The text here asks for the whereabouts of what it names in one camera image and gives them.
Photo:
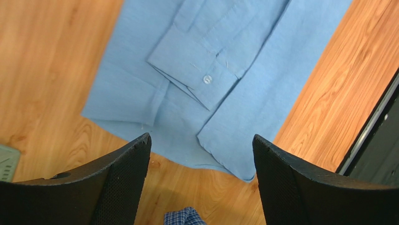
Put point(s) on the white plastic laundry basket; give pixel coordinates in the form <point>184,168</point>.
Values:
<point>9,159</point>

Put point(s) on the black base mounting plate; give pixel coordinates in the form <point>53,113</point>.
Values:
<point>374,154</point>

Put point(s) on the light blue long sleeve shirt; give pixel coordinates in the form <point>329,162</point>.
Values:
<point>202,77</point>

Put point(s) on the blue checkered shirt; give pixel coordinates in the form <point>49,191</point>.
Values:
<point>186,216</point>

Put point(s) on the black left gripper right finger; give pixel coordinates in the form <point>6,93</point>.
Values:
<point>296,192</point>

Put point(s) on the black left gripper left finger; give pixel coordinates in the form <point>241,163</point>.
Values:
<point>105,191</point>

